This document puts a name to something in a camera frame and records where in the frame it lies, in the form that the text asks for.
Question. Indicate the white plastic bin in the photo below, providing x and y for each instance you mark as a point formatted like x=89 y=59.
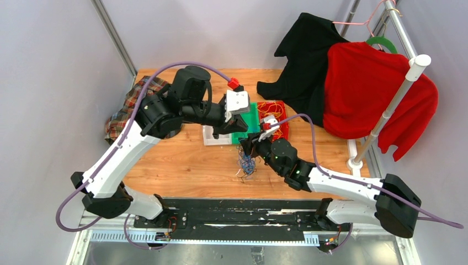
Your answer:
x=210 y=140

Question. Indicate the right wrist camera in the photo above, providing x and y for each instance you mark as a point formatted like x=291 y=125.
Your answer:
x=268 y=126

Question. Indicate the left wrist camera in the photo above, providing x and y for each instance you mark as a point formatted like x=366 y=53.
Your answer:
x=236 y=103

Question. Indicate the green hanger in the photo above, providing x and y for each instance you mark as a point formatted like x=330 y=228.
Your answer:
x=380 y=40

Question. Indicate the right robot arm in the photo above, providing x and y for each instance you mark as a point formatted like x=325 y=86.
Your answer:
x=362 y=200

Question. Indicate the white clothes rack pole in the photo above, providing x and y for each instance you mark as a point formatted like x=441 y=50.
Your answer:
x=417 y=65

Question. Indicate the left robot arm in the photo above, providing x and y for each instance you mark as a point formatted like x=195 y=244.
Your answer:
x=188 y=99

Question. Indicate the red t-shirt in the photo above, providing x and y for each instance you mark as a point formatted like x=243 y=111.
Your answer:
x=360 y=83

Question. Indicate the black t-shirt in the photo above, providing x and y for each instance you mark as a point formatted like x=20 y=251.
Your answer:
x=301 y=85

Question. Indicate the pink hanger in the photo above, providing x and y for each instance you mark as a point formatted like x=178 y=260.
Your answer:
x=387 y=8

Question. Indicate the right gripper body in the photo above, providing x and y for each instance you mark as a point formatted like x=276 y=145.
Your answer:
x=262 y=148

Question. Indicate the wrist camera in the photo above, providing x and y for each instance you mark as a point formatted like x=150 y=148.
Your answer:
x=236 y=103
x=268 y=126

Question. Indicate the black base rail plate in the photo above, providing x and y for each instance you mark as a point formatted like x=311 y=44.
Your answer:
x=251 y=221

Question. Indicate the red plastic bin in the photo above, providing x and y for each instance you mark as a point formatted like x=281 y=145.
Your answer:
x=276 y=108

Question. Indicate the green plastic bin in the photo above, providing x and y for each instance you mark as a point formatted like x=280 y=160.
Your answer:
x=252 y=120

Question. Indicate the plaid shirt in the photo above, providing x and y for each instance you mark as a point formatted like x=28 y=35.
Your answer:
x=114 y=126

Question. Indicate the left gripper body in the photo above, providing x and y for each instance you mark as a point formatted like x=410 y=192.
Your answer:
x=221 y=126

